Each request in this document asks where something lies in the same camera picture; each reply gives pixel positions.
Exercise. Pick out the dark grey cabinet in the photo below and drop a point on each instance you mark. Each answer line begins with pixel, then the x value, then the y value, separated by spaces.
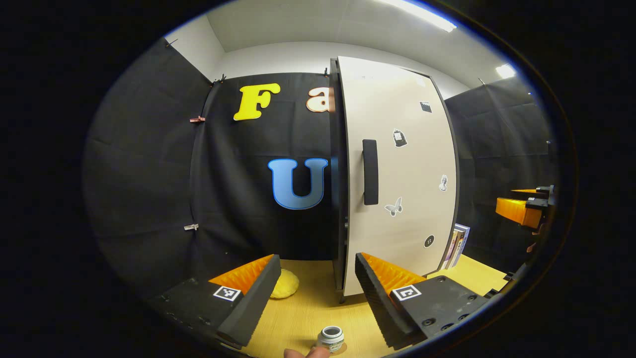
pixel 335 174

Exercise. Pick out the small ceiling light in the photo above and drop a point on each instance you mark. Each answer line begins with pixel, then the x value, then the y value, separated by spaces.
pixel 505 71

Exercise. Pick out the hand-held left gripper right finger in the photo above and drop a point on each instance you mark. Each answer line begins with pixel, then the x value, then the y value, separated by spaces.
pixel 377 308

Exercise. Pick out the white clip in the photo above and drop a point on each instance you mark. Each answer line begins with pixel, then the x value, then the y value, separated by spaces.
pixel 191 226

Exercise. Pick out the yellow plush toy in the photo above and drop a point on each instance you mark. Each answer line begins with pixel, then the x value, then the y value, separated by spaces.
pixel 285 284

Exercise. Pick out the beige cabinet door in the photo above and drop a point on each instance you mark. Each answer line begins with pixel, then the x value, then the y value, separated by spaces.
pixel 412 99

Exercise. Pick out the black backdrop cloth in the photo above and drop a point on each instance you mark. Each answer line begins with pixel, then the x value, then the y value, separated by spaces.
pixel 149 164

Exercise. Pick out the upright thin books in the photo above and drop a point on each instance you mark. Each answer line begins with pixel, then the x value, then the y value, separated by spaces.
pixel 458 246

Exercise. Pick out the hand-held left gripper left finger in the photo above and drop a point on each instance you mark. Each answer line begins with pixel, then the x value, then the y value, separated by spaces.
pixel 253 308

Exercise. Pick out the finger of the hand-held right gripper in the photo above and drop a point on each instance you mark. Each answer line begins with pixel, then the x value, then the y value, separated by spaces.
pixel 534 192
pixel 514 211

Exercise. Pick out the white bottle with green label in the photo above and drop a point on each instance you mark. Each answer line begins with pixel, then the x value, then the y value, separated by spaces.
pixel 330 338

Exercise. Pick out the red clip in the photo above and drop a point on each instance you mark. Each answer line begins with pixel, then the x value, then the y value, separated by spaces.
pixel 197 119

